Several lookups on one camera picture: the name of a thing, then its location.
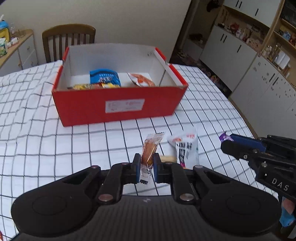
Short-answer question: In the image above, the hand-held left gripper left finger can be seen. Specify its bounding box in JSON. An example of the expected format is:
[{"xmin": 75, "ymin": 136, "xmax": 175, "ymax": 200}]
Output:
[{"xmin": 61, "ymin": 153, "xmax": 142, "ymax": 205}]

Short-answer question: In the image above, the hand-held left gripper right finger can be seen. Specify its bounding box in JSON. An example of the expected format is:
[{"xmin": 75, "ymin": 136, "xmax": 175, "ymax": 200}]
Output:
[{"xmin": 153, "ymin": 153, "xmax": 229, "ymax": 205}]

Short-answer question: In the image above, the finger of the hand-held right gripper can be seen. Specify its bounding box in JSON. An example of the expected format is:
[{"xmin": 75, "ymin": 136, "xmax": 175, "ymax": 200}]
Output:
[
  {"xmin": 221, "ymin": 140, "xmax": 262, "ymax": 161},
  {"xmin": 231, "ymin": 134, "xmax": 266, "ymax": 151}
]

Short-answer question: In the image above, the purple candy wrapper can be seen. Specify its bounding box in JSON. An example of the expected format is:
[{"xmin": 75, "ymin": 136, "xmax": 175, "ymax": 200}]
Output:
[{"xmin": 218, "ymin": 131, "xmax": 234, "ymax": 142}]

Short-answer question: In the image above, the orange snack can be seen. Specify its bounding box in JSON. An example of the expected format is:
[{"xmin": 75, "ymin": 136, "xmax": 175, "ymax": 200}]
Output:
[{"xmin": 139, "ymin": 132, "xmax": 166, "ymax": 185}]

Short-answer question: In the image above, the white black snack packet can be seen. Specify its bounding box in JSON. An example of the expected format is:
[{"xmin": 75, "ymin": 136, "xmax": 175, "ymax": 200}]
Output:
[{"xmin": 167, "ymin": 126, "xmax": 199, "ymax": 169}]

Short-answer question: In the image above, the red cardboard box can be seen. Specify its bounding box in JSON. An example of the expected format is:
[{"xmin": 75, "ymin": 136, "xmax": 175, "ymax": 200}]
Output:
[{"xmin": 51, "ymin": 43, "xmax": 189, "ymax": 127}]

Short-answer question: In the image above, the orange white snack packet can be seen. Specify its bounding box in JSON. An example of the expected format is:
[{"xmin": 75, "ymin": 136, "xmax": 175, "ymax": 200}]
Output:
[{"xmin": 127, "ymin": 72, "xmax": 156, "ymax": 88}]

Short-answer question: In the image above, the blue snack packet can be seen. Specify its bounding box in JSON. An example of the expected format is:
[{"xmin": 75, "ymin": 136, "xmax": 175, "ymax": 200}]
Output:
[{"xmin": 90, "ymin": 69, "xmax": 122, "ymax": 88}]

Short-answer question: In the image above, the yellow red snack packet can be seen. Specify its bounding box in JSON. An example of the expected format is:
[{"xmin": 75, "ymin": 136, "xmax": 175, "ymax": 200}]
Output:
[{"xmin": 73, "ymin": 83, "xmax": 103, "ymax": 90}]

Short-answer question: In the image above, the person's right hand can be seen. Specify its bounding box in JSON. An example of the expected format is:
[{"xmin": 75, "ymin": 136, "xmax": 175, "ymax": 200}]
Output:
[{"xmin": 281, "ymin": 198, "xmax": 296, "ymax": 216}]

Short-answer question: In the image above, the tall white cabinet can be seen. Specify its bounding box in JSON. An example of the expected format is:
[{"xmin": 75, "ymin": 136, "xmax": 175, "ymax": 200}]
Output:
[{"xmin": 228, "ymin": 55, "xmax": 296, "ymax": 131}]

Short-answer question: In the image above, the glass jar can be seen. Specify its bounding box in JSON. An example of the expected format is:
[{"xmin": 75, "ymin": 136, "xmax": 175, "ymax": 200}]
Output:
[{"xmin": 271, "ymin": 43, "xmax": 281, "ymax": 62}]

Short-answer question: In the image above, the black white checked tablecloth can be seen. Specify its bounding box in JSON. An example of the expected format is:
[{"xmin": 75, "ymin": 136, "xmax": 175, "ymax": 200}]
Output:
[{"xmin": 0, "ymin": 60, "xmax": 284, "ymax": 241}]

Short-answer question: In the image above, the row of small shelf ornaments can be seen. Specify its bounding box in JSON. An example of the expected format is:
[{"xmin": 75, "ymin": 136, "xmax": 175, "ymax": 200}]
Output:
[{"xmin": 218, "ymin": 20, "xmax": 266, "ymax": 47}]

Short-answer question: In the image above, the white upper cabinet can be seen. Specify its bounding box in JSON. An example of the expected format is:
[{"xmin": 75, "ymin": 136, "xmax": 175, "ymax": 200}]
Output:
[{"xmin": 223, "ymin": 0, "xmax": 285, "ymax": 29}]

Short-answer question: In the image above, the black hanging bag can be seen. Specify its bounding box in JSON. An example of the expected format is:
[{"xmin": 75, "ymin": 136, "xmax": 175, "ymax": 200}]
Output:
[{"xmin": 207, "ymin": 0, "xmax": 222, "ymax": 11}]

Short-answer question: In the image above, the wooden chair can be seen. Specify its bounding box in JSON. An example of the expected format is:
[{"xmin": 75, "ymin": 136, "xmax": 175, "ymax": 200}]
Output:
[{"xmin": 42, "ymin": 23, "xmax": 96, "ymax": 63}]

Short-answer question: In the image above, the wooden sideboard with grey drawers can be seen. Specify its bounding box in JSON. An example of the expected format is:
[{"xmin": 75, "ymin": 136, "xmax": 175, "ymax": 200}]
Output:
[{"xmin": 0, "ymin": 30, "xmax": 38, "ymax": 77}]

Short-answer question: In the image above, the green tissue box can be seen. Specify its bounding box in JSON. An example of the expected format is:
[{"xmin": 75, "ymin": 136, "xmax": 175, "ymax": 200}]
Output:
[{"xmin": 0, "ymin": 38, "xmax": 9, "ymax": 56}]

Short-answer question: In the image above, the yellow blue toy box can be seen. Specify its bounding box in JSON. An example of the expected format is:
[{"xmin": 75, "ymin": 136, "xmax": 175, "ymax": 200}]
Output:
[{"xmin": 0, "ymin": 20, "xmax": 10, "ymax": 39}]

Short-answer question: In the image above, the white cabinet with black handles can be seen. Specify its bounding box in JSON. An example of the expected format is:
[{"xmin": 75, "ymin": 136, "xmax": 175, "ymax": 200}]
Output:
[{"xmin": 199, "ymin": 24, "xmax": 258, "ymax": 83}]

